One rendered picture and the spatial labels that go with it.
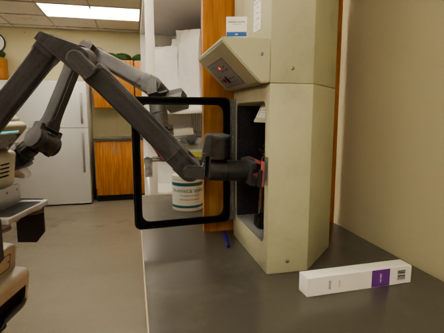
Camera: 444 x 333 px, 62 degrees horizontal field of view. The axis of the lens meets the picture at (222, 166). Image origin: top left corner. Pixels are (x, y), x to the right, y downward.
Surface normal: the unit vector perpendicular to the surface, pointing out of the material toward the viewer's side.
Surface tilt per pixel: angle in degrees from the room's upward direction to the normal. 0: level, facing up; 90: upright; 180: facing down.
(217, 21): 90
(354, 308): 0
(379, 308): 0
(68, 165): 90
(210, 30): 90
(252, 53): 90
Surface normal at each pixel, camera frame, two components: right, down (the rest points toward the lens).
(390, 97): -0.97, 0.04
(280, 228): 0.23, 0.14
